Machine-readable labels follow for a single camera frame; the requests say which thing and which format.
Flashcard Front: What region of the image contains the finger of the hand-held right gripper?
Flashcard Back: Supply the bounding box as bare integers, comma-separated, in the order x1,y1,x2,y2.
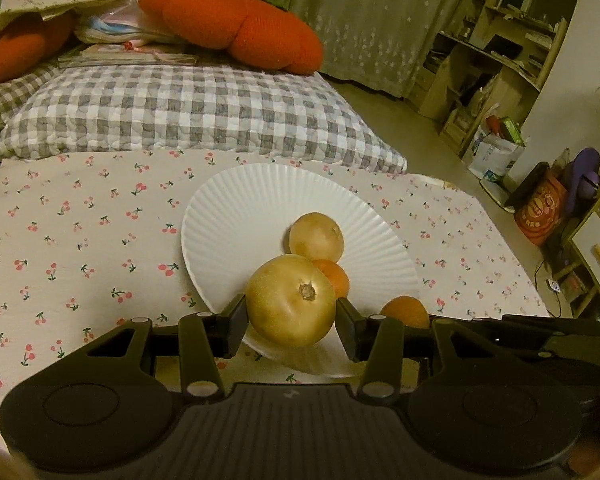
500,313,600,342

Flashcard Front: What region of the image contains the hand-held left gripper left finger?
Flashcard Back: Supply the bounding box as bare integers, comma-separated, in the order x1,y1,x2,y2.
81,293,249,404

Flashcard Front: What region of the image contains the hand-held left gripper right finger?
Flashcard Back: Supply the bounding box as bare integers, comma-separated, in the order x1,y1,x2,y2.
333,297,532,404

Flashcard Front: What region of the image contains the white paper plate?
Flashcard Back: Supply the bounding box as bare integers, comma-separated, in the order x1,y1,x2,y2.
180,162,421,379

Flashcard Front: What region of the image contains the orange tangerine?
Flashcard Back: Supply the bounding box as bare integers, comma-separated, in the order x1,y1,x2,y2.
380,296,431,330
311,259,351,299

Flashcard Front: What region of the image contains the white cabinet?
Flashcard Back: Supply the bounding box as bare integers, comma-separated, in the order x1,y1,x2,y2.
569,169,600,312

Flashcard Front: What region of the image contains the orange printed bag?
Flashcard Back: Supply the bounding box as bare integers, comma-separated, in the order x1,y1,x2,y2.
513,169,572,247

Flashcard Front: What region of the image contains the purple appliance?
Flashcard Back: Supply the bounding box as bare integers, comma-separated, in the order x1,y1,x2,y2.
561,147,600,222

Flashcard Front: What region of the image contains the white shopping bag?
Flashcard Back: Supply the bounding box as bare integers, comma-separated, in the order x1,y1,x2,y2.
467,124,527,182

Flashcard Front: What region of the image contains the cherry print sheet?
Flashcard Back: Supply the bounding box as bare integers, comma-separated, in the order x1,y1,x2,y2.
0,152,552,461

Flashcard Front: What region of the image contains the grey checkered pillow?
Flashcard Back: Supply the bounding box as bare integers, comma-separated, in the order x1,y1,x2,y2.
0,65,409,175

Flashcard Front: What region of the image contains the wooden shelf unit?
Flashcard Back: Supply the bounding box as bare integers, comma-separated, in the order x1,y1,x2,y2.
419,0,582,157

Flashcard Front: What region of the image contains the stack of flat books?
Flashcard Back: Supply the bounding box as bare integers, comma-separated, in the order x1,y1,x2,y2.
57,42,199,69

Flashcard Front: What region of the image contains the orange persimmon plush cushion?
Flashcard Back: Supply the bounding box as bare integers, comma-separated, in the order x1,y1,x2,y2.
138,0,325,76

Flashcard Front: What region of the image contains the star print curtain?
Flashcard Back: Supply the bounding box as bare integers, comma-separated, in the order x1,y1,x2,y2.
239,0,487,102

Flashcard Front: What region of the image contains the clear plastic bag pile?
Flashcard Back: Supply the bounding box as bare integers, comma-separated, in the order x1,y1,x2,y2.
74,0,183,47

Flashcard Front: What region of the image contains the grey checkered quilt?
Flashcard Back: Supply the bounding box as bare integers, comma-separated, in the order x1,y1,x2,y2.
0,66,58,133

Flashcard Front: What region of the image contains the black cable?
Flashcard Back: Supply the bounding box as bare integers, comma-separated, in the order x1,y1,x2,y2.
532,254,562,313

